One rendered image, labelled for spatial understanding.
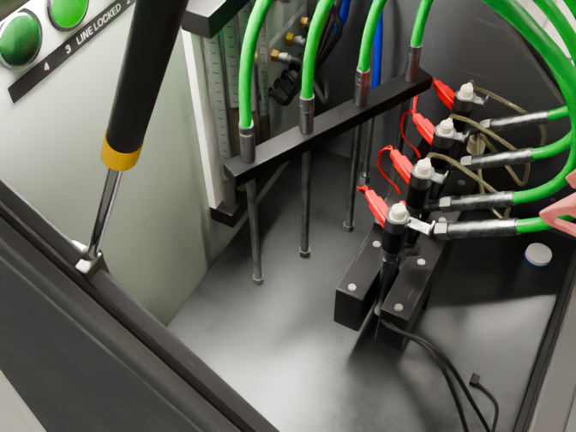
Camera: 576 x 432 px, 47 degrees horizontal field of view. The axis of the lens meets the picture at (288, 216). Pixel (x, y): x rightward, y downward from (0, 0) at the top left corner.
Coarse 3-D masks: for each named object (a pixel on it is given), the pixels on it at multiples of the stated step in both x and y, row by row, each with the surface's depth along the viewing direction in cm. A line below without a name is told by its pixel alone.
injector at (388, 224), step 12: (408, 216) 77; (384, 228) 79; (396, 228) 77; (384, 240) 80; (396, 240) 79; (384, 252) 81; (396, 252) 80; (408, 252) 80; (420, 252) 80; (384, 264) 84; (396, 264) 84; (384, 276) 85; (384, 288) 87; (384, 300) 90
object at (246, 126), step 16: (272, 0) 64; (496, 0) 52; (512, 0) 52; (256, 16) 65; (512, 16) 52; (528, 16) 52; (256, 32) 67; (528, 32) 53; (544, 32) 53; (544, 48) 53; (560, 48) 53; (240, 64) 72; (560, 64) 53; (240, 80) 73; (240, 96) 75; (240, 112) 77; (240, 128) 79; (528, 224) 67; (544, 224) 66
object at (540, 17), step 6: (522, 0) 103; (528, 0) 106; (528, 6) 107; (534, 6) 111; (534, 12) 112; (540, 12) 115; (534, 18) 112; (540, 18) 116; (546, 18) 123; (540, 24) 120
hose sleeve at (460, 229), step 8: (456, 224) 73; (464, 224) 72; (472, 224) 72; (480, 224) 71; (488, 224) 70; (496, 224) 69; (504, 224) 69; (512, 224) 68; (448, 232) 73; (456, 232) 73; (464, 232) 72; (472, 232) 71; (480, 232) 71; (488, 232) 70; (496, 232) 70; (504, 232) 69; (512, 232) 69
